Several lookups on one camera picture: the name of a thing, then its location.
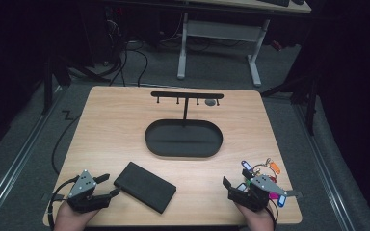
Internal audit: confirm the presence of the person's left hand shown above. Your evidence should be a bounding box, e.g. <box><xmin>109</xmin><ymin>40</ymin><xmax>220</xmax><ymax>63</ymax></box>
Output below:
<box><xmin>53</xmin><ymin>201</ymin><xmax>100</xmax><ymax>231</ymax></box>

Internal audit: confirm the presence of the black metal stand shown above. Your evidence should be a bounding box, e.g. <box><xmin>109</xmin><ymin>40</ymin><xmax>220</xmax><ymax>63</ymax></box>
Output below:
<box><xmin>260</xmin><ymin>71</ymin><xmax>320</xmax><ymax>137</ymax></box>
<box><xmin>41</xmin><ymin>54</ymin><xmax>110</xmax><ymax>116</ymax></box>

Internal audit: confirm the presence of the black keyboard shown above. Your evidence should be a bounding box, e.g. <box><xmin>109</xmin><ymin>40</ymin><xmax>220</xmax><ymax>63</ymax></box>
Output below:
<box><xmin>258</xmin><ymin>0</ymin><xmax>291</xmax><ymax>8</ymax></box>

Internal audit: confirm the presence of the person's right hand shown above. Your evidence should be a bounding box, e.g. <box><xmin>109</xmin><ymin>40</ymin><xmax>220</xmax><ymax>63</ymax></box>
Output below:
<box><xmin>235</xmin><ymin>203</ymin><xmax>276</xmax><ymax>231</ymax></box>

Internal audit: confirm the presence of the tangle of black cables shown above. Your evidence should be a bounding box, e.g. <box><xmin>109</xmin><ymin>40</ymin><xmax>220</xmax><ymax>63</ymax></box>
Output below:
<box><xmin>97</xmin><ymin>8</ymin><xmax>150</xmax><ymax>88</ymax></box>

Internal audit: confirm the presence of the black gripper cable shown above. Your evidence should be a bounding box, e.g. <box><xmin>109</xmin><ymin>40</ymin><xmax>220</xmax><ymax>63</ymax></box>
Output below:
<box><xmin>48</xmin><ymin>175</ymin><xmax>80</xmax><ymax>231</ymax></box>
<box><xmin>264</xmin><ymin>205</ymin><xmax>279</xmax><ymax>231</ymax></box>

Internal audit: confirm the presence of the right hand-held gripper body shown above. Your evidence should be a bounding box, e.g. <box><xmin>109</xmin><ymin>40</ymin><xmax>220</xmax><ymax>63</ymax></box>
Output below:
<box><xmin>226</xmin><ymin>174</ymin><xmax>304</xmax><ymax>213</ymax></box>

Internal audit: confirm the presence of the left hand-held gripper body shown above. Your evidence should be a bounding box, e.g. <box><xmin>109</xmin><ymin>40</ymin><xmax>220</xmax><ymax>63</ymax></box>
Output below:
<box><xmin>66</xmin><ymin>169</ymin><xmax>113</xmax><ymax>214</ymax></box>

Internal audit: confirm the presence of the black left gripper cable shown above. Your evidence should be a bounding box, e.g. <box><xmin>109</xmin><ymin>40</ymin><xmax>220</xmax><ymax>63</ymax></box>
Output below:
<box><xmin>48</xmin><ymin>175</ymin><xmax>80</xmax><ymax>231</ymax></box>

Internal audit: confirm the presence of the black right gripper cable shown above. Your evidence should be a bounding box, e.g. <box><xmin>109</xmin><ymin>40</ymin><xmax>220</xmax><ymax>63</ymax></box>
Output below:
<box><xmin>264</xmin><ymin>205</ymin><xmax>279</xmax><ymax>231</ymax></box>

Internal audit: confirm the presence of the aluminium floor rail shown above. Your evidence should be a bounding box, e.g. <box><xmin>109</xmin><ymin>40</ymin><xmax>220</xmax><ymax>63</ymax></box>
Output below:
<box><xmin>292</xmin><ymin>104</ymin><xmax>358</xmax><ymax>231</ymax></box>
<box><xmin>0</xmin><ymin>86</ymin><xmax>66</xmax><ymax>226</ymax></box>

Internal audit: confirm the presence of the black floor cable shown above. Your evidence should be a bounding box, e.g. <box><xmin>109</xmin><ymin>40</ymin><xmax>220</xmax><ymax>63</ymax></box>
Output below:
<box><xmin>51</xmin><ymin>110</ymin><xmax>82</xmax><ymax>176</ymax></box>

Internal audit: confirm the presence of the bunch of colourful key tags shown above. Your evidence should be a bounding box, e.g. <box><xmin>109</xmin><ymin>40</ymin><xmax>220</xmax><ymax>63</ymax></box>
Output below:
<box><xmin>236</xmin><ymin>157</ymin><xmax>287</xmax><ymax>209</ymax></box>

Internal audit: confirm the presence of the black wallet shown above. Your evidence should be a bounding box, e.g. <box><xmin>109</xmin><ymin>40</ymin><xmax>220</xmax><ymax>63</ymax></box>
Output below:
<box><xmin>113</xmin><ymin>161</ymin><xmax>177</xmax><ymax>215</ymax></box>

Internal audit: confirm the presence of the white-framed desk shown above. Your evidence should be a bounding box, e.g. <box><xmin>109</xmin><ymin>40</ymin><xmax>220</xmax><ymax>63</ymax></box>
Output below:
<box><xmin>175</xmin><ymin>0</ymin><xmax>312</xmax><ymax>88</ymax></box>

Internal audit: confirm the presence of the black key rack with tray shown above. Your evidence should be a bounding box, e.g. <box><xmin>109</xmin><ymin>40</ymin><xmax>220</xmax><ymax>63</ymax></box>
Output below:
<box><xmin>145</xmin><ymin>90</ymin><xmax>225</xmax><ymax>159</ymax></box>

